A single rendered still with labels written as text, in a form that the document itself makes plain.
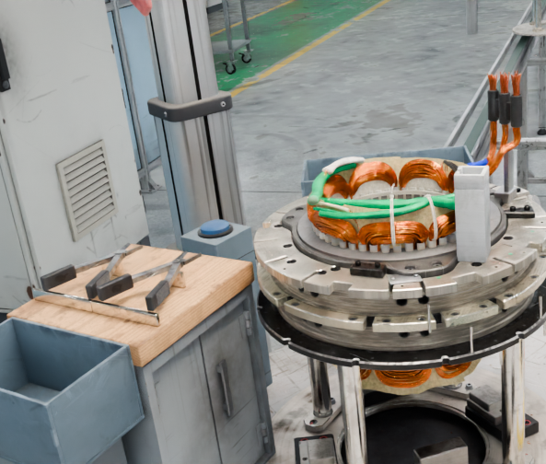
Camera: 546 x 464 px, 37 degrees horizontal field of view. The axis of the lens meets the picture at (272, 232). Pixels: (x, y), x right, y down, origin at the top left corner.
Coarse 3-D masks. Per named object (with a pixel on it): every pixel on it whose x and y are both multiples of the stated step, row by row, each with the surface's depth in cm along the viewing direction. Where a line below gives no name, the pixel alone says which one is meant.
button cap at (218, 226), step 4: (212, 220) 112; (216, 220) 111; (220, 220) 111; (224, 220) 111; (204, 224) 111; (208, 224) 110; (212, 224) 110; (216, 224) 110; (220, 224) 110; (224, 224) 110; (228, 224) 110; (204, 228) 109; (208, 228) 109; (212, 228) 109; (216, 228) 109; (220, 228) 109; (224, 228) 109; (228, 228) 110; (204, 232) 109; (208, 232) 109; (212, 232) 109; (216, 232) 109; (220, 232) 109
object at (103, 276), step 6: (102, 270) 87; (96, 276) 86; (102, 276) 86; (108, 276) 87; (90, 282) 84; (96, 282) 85; (102, 282) 86; (90, 288) 84; (96, 288) 85; (90, 294) 84; (96, 294) 85
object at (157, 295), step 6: (162, 282) 82; (156, 288) 81; (162, 288) 82; (168, 288) 83; (150, 294) 80; (156, 294) 80; (162, 294) 82; (168, 294) 83; (150, 300) 79; (156, 300) 80; (162, 300) 82; (150, 306) 80; (156, 306) 80
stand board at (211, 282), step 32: (128, 256) 98; (160, 256) 96; (64, 288) 91; (192, 288) 87; (224, 288) 88; (32, 320) 84; (64, 320) 84; (96, 320) 83; (160, 320) 81; (192, 320) 83; (160, 352) 79
